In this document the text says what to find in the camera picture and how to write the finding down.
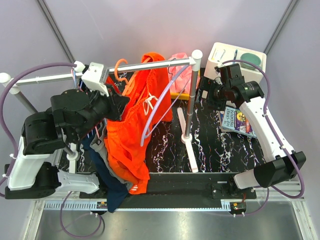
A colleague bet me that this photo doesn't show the blue pen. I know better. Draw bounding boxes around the blue pen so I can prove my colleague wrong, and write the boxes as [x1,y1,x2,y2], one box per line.
[233,49,238,60]

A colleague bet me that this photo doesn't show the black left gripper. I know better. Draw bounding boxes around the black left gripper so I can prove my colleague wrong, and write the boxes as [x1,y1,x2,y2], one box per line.
[71,82,131,142]

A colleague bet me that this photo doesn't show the orange clothes hanger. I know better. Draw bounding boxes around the orange clothes hanger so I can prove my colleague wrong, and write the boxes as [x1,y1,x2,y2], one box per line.
[114,58,137,96]

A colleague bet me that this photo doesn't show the teal ceramic cup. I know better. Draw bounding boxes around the teal ceramic cup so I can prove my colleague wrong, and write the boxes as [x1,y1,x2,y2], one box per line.
[240,52,262,71]

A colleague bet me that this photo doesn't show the navy blue garment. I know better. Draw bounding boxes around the navy blue garment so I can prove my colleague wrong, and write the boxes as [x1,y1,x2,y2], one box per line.
[81,135,129,213]

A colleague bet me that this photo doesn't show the black marble table mat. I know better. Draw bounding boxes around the black marble table mat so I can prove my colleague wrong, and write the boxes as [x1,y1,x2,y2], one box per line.
[54,67,286,174]

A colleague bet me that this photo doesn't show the pink patterned shorts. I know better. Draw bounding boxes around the pink patterned shorts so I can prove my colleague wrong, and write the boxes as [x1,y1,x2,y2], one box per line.
[167,52,195,93]

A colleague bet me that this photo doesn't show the treehouse children's book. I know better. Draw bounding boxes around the treehouse children's book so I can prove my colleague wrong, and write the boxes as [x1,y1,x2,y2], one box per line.
[218,106,257,138]

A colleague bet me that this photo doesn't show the white pen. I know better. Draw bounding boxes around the white pen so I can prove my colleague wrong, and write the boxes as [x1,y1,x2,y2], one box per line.
[215,49,226,62]

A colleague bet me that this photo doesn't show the lilac wire clothes hanger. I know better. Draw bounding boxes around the lilac wire clothes hanger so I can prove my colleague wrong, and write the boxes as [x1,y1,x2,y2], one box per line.
[140,64,189,147]

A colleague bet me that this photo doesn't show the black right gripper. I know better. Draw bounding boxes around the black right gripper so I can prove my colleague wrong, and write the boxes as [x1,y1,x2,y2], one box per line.
[189,76,230,112]

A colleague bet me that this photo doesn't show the yellow plastic crate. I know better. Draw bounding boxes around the yellow plastic crate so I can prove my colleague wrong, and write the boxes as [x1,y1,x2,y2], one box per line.
[168,66,192,100]

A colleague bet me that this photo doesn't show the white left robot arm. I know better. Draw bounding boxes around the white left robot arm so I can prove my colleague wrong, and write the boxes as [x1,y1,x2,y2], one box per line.
[4,86,130,200]

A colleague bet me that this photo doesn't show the grey garment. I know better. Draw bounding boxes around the grey garment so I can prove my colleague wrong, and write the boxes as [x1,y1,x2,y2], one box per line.
[89,128,133,191]

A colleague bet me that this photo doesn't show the pink clothes hanger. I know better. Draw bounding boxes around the pink clothes hanger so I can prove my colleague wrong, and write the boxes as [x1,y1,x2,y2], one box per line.
[70,68,102,138]

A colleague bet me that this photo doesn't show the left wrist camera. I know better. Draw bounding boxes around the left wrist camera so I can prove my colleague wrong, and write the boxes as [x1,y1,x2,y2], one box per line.
[81,62,109,97]

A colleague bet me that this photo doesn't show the orange drawstring shorts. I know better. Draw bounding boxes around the orange drawstring shorts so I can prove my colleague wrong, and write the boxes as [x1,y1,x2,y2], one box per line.
[104,68,169,184]

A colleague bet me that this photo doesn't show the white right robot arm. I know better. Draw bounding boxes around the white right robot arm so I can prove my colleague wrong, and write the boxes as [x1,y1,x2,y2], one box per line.
[199,75,306,199]

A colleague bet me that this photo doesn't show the silver clothes rack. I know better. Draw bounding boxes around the silver clothes rack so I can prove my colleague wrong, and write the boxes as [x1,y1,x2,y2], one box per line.
[0,49,203,181]

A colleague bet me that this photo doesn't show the orange garment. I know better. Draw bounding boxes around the orange garment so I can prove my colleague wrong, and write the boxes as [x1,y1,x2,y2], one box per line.
[104,71,151,195]

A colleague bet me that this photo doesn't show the white storage box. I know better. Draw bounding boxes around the white storage box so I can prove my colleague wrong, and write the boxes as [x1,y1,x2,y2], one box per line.
[204,42,267,83]

